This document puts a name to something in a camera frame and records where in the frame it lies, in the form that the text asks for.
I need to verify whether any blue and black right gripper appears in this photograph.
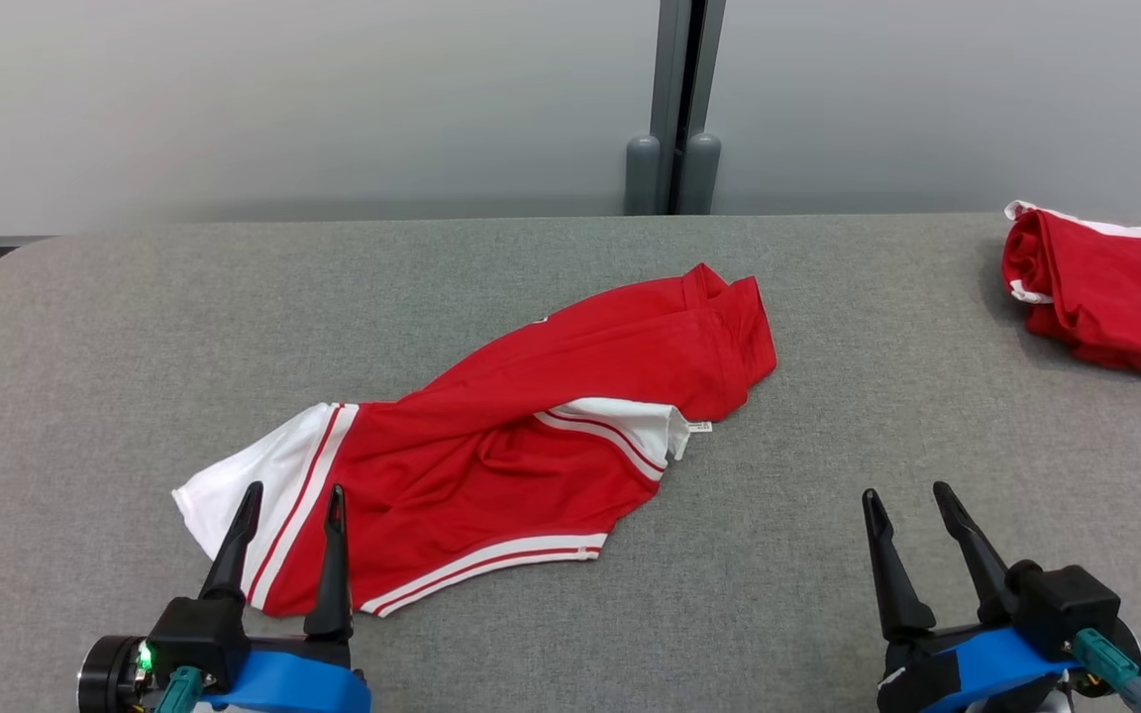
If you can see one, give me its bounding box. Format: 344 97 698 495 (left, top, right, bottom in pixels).
862 482 1077 713

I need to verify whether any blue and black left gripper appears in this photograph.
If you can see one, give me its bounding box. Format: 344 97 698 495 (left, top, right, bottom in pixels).
199 482 371 713

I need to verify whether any red jersey with white sleeves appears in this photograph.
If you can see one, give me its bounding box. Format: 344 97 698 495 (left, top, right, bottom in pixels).
172 262 778 619

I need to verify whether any red shirt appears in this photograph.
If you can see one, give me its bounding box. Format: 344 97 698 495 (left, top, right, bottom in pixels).
1001 201 1141 397

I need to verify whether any black round right gripper motor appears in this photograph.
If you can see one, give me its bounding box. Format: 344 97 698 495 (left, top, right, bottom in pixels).
1076 619 1141 699

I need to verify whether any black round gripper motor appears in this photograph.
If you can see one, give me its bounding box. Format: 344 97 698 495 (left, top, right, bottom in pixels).
1076 619 1141 699
77 635 151 713

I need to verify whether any black round left gripper motor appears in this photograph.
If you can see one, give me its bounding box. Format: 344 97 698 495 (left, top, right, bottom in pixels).
77 635 151 713

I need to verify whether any teal left camera connector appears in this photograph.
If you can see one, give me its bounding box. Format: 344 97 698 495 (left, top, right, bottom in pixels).
155 665 205 713

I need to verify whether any teal camera connector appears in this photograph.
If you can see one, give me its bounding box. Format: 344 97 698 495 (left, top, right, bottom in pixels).
155 665 205 713
1072 629 1141 713

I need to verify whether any teal right camera connector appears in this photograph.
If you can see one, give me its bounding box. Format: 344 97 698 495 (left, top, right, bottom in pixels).
1072 629 1141 713

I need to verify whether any grey metal partition post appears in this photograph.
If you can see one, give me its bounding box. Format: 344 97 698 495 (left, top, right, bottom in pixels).
625 0 727 216

